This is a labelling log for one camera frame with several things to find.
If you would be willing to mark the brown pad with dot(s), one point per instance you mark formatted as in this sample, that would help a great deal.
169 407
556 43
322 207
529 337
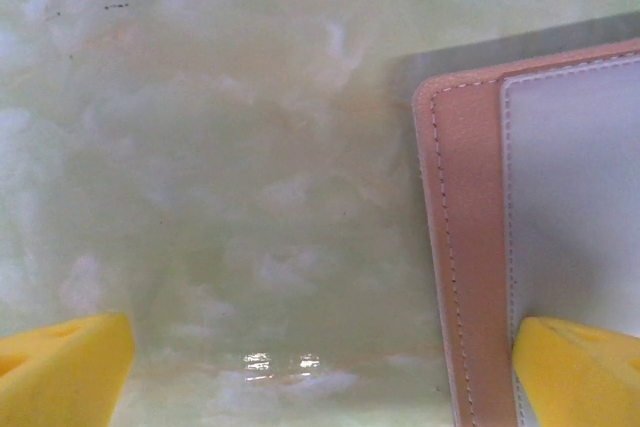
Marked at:
470 197

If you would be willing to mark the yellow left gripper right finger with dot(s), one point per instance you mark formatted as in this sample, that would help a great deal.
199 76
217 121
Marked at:
585 377

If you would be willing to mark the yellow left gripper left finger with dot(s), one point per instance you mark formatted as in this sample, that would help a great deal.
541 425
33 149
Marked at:
60 372

